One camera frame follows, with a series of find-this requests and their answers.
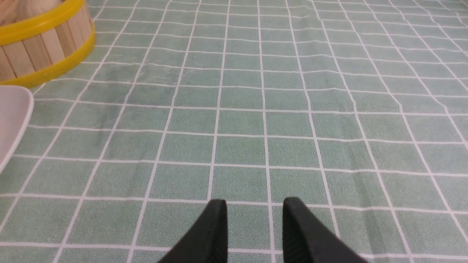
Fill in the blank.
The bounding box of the white square plate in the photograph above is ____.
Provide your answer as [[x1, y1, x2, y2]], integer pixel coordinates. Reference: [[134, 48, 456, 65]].
[[0, 85, 34, 172]]

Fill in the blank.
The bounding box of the bamboo steamer basket yellow rim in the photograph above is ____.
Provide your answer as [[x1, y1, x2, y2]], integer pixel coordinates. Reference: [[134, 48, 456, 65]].
[[0, 0, 96, 88]]

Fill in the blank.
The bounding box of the green checkered tablecloth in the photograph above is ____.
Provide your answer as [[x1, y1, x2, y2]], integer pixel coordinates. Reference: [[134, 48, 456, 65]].
[[0, 0, 468, 263]]

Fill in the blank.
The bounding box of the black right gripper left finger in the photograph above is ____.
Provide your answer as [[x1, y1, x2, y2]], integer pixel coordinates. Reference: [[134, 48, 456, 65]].
[[159, 199, 229, 263]]

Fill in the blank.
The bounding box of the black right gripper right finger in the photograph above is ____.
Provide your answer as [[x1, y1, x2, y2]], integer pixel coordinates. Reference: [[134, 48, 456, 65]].
[[283, 197, 366, 263]]

